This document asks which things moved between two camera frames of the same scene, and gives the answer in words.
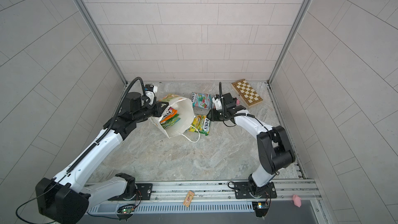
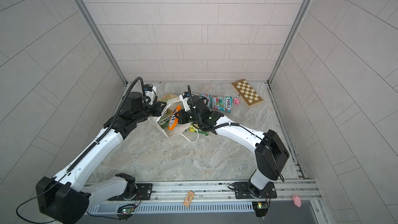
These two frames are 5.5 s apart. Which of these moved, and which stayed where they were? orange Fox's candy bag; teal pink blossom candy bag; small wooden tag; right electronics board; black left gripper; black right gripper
Moved: orange Fox's candy bag; black right gripper
Stayed: teal pink blossom candy bag; small wooden tag; black left gripper; right electronics board
